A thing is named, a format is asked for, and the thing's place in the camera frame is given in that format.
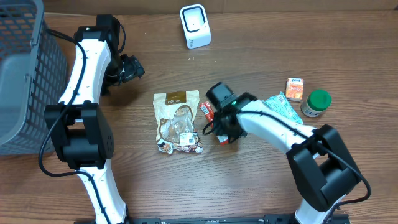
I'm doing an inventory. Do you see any red snack bar packet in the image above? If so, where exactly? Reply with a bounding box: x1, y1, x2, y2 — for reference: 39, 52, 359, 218
200, 101, 228, 145

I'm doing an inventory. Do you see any teal orange snack packet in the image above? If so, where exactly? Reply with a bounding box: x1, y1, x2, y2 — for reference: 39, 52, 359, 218
264, 92, 303, 124

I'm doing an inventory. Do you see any grey plastic mesh basket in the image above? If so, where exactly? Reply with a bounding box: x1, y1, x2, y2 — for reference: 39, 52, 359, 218
1, 0, 68, 155

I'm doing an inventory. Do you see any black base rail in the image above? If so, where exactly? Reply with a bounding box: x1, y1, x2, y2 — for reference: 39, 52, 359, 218
133, 213, 351, 224

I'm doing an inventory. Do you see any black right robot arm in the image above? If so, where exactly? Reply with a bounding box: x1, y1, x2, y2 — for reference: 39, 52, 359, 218
206, 89, 367, 223

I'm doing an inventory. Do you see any green lid white jar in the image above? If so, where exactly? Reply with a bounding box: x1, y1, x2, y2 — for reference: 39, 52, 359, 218
300, 89, 332, 117

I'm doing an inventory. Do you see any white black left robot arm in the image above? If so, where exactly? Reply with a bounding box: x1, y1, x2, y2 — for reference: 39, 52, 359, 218
39, 25, 145, 223

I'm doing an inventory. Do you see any orange small carton box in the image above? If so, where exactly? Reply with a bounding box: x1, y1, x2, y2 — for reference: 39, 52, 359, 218
285, 78, 304, 101

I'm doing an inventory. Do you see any white barcode scanner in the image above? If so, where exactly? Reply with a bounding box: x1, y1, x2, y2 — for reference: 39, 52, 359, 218
179, 4, 211, 49

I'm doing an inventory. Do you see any beige brown snack pouch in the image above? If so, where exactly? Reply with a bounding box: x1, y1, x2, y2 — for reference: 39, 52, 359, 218
153, 90, 203, 154

